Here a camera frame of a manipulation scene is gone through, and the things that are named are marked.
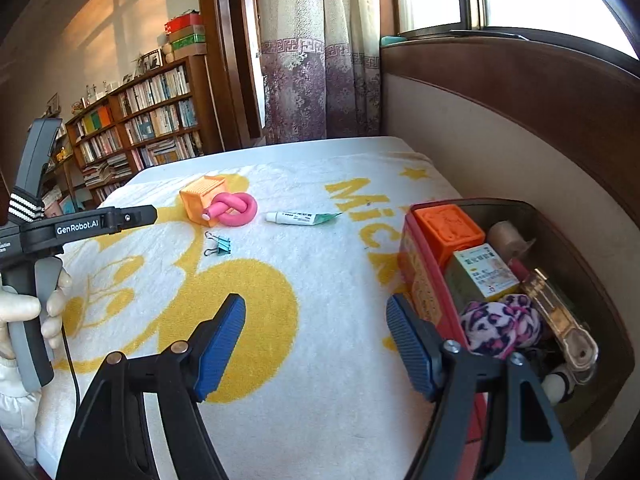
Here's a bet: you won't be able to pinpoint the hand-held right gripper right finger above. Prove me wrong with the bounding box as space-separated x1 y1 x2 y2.
386 294 578 480

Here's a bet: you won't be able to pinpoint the yellow white medicine box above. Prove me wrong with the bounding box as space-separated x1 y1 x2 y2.
444 242 521 303

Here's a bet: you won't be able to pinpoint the panda toy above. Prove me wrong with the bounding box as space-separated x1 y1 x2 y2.
542 364 576 405

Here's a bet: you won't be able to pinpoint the clear plastic stapler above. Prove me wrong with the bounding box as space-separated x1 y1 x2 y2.
520 267 599 387

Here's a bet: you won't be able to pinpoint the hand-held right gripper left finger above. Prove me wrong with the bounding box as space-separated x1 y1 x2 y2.
56 294 247 480

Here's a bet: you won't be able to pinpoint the person's left forearm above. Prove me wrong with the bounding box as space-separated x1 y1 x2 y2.
0 357 42 461

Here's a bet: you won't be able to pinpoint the orange embossed rubber cube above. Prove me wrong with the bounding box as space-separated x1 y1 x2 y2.
411 203 487 268

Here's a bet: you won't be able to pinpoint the wooden door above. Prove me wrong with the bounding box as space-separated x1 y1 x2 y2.
197 0 266 153

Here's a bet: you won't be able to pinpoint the clear tape roll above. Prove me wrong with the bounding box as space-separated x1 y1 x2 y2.
487 221 535 261

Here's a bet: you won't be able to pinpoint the person's left hand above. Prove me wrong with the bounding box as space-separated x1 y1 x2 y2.
0 266 74 361

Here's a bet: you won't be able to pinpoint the teal binder clip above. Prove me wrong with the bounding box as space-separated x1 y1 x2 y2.
204 231 232 258

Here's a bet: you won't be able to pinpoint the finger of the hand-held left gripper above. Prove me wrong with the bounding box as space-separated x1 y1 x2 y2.
106 205 159 236

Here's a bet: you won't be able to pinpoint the photo frame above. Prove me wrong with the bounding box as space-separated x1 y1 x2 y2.
135 50 164 72

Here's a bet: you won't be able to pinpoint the wooden bookshelf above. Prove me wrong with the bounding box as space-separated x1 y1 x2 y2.
42 52 221 206

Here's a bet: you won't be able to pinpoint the pink twisted foam roller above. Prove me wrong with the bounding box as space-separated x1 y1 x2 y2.
201 191 258 227

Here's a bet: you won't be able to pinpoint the black cable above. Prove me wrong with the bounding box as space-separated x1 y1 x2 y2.
59 330 81 411

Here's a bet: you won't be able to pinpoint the pink leopard fabric toy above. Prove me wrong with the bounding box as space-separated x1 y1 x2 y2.
459 294 543 359

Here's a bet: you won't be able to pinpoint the wooden padded headboard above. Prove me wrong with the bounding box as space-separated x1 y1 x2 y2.
377 27 640 456

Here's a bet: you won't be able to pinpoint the green white ointment tube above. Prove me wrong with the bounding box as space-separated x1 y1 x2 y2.
265 210 346 227

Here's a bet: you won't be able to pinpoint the white yellow printed towel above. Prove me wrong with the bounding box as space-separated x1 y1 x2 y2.
35 162 481 480

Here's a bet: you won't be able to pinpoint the white mattress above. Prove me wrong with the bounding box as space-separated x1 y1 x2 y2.
95 135 466 196

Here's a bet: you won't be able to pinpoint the purple patterned curtain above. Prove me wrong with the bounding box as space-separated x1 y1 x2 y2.
252 0 383 143

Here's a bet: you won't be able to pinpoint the small orange ribbed block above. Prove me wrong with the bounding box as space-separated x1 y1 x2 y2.
179 175 228 222

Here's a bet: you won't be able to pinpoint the rows of books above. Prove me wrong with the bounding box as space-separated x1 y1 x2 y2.
45 67 203 201

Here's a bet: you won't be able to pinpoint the red biscuit tin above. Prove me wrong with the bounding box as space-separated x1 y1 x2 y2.
397 199 623 453

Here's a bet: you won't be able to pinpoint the red box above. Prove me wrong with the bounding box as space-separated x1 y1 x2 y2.
165 13 205 36

